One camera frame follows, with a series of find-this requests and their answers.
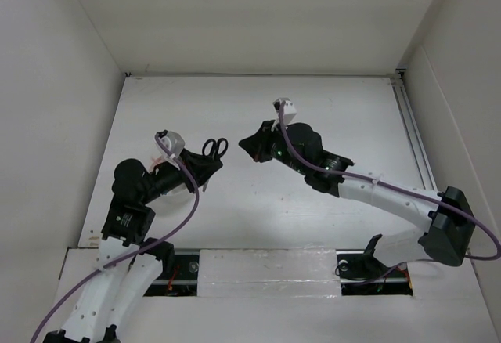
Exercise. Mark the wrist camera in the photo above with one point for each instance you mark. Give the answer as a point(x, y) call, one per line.
point(170, 144)
point(285, 110)

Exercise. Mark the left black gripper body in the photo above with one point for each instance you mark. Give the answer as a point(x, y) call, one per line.
point(165, 177)

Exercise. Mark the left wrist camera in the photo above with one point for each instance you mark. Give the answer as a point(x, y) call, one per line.
point(170, 144)

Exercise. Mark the aluminium rail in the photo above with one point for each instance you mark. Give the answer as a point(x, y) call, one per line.
point(415, 141)

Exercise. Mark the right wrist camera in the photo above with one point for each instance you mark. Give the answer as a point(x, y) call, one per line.
point(285, 110)

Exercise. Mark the white divided round container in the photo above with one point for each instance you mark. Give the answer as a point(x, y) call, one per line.
point(179, 191)

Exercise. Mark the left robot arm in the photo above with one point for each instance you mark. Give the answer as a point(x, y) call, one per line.
point(128, 260)

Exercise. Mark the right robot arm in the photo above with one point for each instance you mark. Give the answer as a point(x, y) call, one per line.
point(441, 221)

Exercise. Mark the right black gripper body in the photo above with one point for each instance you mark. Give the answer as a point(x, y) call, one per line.
point(276, 148)

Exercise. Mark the black handled scissors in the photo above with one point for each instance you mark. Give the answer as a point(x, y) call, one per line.
point(215, 148)

